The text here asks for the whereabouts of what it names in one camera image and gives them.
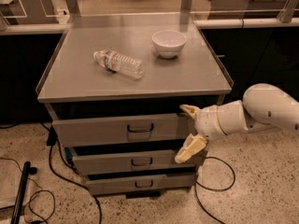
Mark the grey drawer cabinet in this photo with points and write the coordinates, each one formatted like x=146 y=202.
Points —
x=113 y=91

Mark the white ceramic bowl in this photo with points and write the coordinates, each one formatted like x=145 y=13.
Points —
x=168 y=43

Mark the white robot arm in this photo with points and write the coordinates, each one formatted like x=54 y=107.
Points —
x=264 y=107

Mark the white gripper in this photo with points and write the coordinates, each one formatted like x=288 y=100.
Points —
x=207 y=122

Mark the grey bottom drawer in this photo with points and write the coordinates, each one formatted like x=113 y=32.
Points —
x=122 y=185

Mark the black pole on floor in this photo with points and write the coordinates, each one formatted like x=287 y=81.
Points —
x=26 y=171

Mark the background desk left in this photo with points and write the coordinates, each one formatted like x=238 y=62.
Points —
x=28 y=11

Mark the left metal post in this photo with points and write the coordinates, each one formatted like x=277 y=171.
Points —
x=72 y=6

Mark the clear plastic water bottle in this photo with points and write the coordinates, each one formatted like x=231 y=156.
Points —
x=119 y=63

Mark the grey middle drawer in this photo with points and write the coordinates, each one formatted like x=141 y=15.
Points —
x=91 y=163

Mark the grey top drawer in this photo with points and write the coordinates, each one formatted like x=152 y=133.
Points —
x=119 y=130

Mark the grey drawer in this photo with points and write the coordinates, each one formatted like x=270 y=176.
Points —
x=119 y=130
x=91 y=163
x=122 y=185

